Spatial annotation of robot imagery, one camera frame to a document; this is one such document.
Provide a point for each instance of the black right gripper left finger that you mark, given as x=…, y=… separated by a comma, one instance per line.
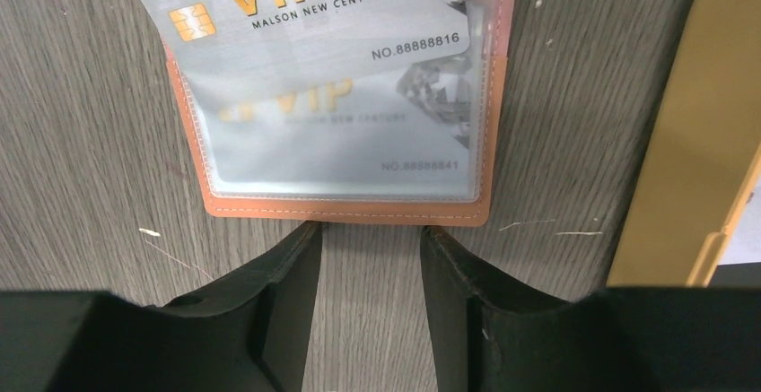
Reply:
x=250, y=329

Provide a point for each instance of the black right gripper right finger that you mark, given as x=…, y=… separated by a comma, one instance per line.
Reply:
x=462, y=294

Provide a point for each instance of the oval wooden card tray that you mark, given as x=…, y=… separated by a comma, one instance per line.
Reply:
x=703, y=159

